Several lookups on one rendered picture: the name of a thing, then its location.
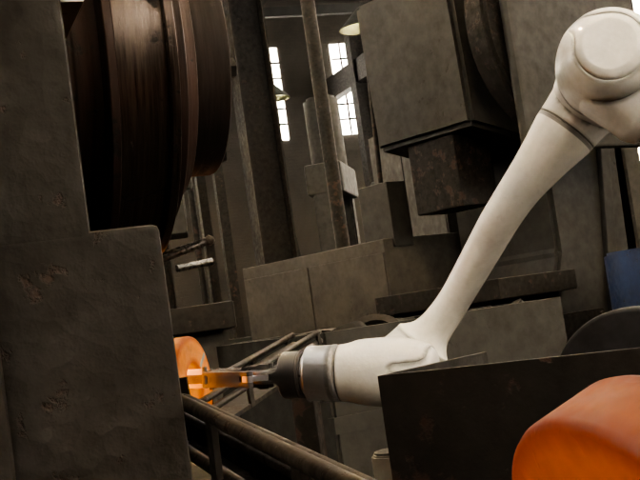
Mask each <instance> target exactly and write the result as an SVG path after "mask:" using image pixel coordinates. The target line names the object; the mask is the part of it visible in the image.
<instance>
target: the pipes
mask: <svg viewBox="0 0 640 480"><path fill-rule="evenodd" d="M300 3H301V10H302V16H303V23H304V30H305V36H306V43H307V50H308V57H309V62H310V75H311V82H312V88H313V95H314V102H315V108H316V115H317V122H318V129H319V134H320V141H321V148H322V154H323V161H324V168H325V174H326V181H327V188H328V195H329V201H330V213H331V220H332V226H333V233H334V240H335V247H336V248H337V249H340V248H344V247H349V246H350V239H349V232H348V225H347V218H346V213H345V206H344V199H343V192H342V186H341V179H340V172H339V166H338V160H337V153H336V147H335V140H334V133H333V126H332V120H331V114H330V101H329V95H328V88H327V81H326V74H325V68H324V62H323V55H322V49H321V42H320V35H319V29H318V22H317V15H316V9H315V3H314V0H300Z"/></svg>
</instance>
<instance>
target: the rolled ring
mask: <svg viewBox="0 0 640 480"><path fill-rule="evenodd" d="M511 475H512V480H640V375H622V376H615V377H610V378H605V379H602V380H599V381H597V382H595V383H593V384H591V385H590V386H588V387H587V388H585V389H584V390H582V391H580V392H579V393H577V394H576V395H575V396H573V397H572V398H571V399H570V400H568V401H567V402H565V403H564V404H562V405H561V406H559V407H558V408H557V409H555V410H553V411H552V412H550V413H549V414H547V415H546V416H544V417H543V418H541V419H540V420H539V421H537V422H536V423H534V424H533V425H532V426H530V427H529V428H528V429H527V430H526V432H525V433H524V435H523V436H522V438H521V440H520V442H519V443H518V445H517V448H516V450H515V453H514V455H513V461H512V472H511Z"/></svg>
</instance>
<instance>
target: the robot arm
mask: <svg viewBox="0 0 640 480"><path fill-rule="evenodd" d="M555 77H556V79H555V82H554V85H553V90H552V91H551V93H550V96H549V97H548V99H547V101H546V102H545V104H544V105H543V107H542V109H540V111H539V112H538V114H537V115H536V117H535V119H534V121H533V123H532V125H531V127H530V130H529V132H528V134H527V136H526V138H525V140H524V142H523V144H522V145H521V147H520V149H519V151H518V152H517V154H516V155H515V157H514V159H513V161H512V162H511V164H510V166H509V168H508V170H507V171H506V173H505V175H504V176H503V178H502V180H501V181H500V183H499V185H498V186H497V188H496V190H495V191H494V193H493V194H492V196H491V198H490V200H489V202H488V204H487V205H486V206H485V208H484V210H483V211H482V213H481V215H480V217H479V219H478V220H477V222H476V224H475V226H474V228H473V230H472V232H471V234H470V237H469V239H468V241H467V243H466V245H465V247H464V248H463V250H462V251H461V253H460V255H459V257H458V259H457V261H456V263H455V265H454V267H453V269H452V271H451V273H450V276H449V278H448V280H447V281H446V283H445V285H444V287H443V288H442V289H441V291H440V293H439V294H438V296H437V297H436V299H435V300H434V301H433V303H432V304H431V305H430V307H429V308H428V309H427V310H426V311H425V312H424V313H423V314H422V315H421V316H420V317H419V318H418V319H416V320H415V321H413V322H410V323H405V324H399V325H398V326H397V327H396V328H395V329H394V330H393V331H392V332H391V333H389V334H388V335H387V336H386V337H379V338H368V339H360V340H355V341H353V342H350V343H347V344H341V345H337V344H333V345H326V346H308V347H306V349H305V350H304V351H301V350H299V351H284V352H282V353H281V354H280V355H279V357H278V360H277V367H275V366H274V365H273V363H265V364H261V365H250V366H247V367H243V368H231V369H221V368H218V369H216V370H207V367H202V369H200V370H188V373H187V377H188V381H189V387H190V389H200V388H205V389H207V388H209V390H214V388H244V389H250V388H258V389H260V390H266V389H269V388H274V384H276V385H277V386H278V389H279V392H280V394H281V396H282V397H283V398H286V399H292V398H305V397H306V398H307V400H308V401H310V402H311V401H320V402H322V401H323V402H340V401H342V402H352V403H355V404H359V405H364V406H371V407H382V404H381V397H380V390H379V384H378V377H377V376H378V375H382V374H386V373H391V372H395V371H400V370H406V369H411V368H415V367H420V366H424V365H428V364H432V363H437V362H441V361H446V360H448V357H447V344H448V342H449V340H450V337H451V336H452V334H453V332H454V331H455V329H456V328H457V326H458V324H459V323H460V321H461V320H462V318H463V317H464V315H465V313H466V312H467V310H468V309H469V307H470V305H471V303H472V301H473V300H474V298H475V296H476V295H477V293H478V292H479V291H480V289H481V288H482V286H483V284H484V283H485V281H486V280H487V278H488V276H489V275H490V272H491V271H492V269H493V267H494V266H495V264H496V263H497V261H498V259H499V258H500V256H501V254H502V253H503V251H504V250H505V248H506V246H507V245H508V243H509V241H510V240H511V238H512V236H513V235H514V234H515V232H516V231H517V229H518V227H519V226H520V224H521V223H522V221H523V220H524V219H525V217H526V216H527V214H528V213H529V212H530V210H531V209H532V208H533V206H534V205H535V204H536V203H537V202H538V200H539V199H540V198H541V197H542V196H543V195H544V194H545V193H546V192H547V191H548V190H549V189H550V188H551V187H552V186H553V185H554V184H555V183H556V182H557V181H558V180H559V179H560V178H561V177H562V176H564V175H565V174H566V173H567V172H568V171H569V170H570V169H571V168H572V167H574V166H575V165H576V164H577V163H578V162H579V161H581V160H582V159H583V158H584V157H585V156H586V155H588V154H589V153H590V151H591V150H592V149H593V148H594V147H595V146H596V145H597V144H598V143H599V142H600V141H601V140H602V139H603V138H604V137H605V136H606V135H607V134H608V133H609V132H610V133H612V134H613V135H614V136H616V137H617V138H618V139H620V140H622V141H624V142H627V143H632V144H637V143H638V142H640V14H639V13H637V12H635V11H632V10H628V9H623V8H616V7H608V8H602V9H598V10H593V11H590V12H588V13H586V14H584V15H583V16H582V17H580V18H579V19H578V20H577V21H576V22H574V23H573V24H572V25H571V26H570V27H569V29H568V30H567V31H566V33H565V34H564V36H563V38H562V40H561V42H560V45H559V47H558V50H557V54H556V59H555Z"/></svg>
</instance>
